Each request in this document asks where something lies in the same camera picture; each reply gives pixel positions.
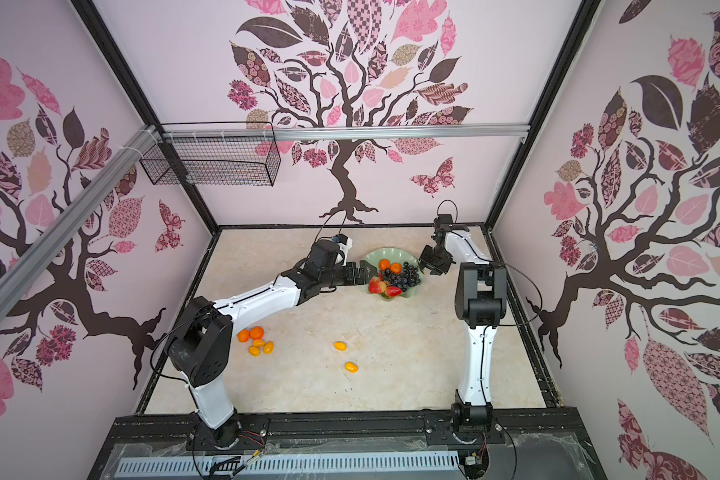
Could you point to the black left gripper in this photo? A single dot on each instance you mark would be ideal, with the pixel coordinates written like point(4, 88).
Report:
point(363, 277)

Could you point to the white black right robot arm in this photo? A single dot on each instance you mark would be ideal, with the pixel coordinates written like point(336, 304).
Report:
point(480, 303)

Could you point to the large red strawberry front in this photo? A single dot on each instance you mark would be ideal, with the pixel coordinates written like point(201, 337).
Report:
point(393, 291)

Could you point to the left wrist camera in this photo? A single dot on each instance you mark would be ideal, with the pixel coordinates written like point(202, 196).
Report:
point(344, 244)

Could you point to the aluminium rail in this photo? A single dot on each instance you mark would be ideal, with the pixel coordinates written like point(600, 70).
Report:
point(20, 278)
point(351, 133)

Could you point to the white vented strip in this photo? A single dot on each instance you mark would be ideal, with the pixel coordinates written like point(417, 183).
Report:
point(289, 466)

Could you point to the aluminium rail back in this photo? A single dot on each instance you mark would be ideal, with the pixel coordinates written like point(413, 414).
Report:
point(351, 133)

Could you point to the aluminium rail left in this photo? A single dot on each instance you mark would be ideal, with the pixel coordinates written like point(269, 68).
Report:
point(20, 278)

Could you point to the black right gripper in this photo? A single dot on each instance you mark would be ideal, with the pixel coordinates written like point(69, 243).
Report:
point(425, 261)

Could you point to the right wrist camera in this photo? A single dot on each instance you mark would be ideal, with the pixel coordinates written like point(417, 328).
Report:
point(443, 223)

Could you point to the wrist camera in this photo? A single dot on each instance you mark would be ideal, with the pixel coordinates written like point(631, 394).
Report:
point(344, 244)
point(443, 223)

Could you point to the dark grape bunch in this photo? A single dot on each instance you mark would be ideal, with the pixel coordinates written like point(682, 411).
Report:
point(406, 280)

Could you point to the black wire basket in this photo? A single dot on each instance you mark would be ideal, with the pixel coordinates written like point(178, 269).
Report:
point(235, 153)

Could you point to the green scalloped fruit bowl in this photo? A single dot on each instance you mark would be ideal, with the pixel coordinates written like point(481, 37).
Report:
point(394, 255)

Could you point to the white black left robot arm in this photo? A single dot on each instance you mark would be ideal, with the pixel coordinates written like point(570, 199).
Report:
point(198, 347)

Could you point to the black base frame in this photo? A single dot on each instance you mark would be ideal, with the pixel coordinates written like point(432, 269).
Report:
point(546, 443)

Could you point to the orange mandarin left pile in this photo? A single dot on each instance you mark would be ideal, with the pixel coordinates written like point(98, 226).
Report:
point(257, 333)

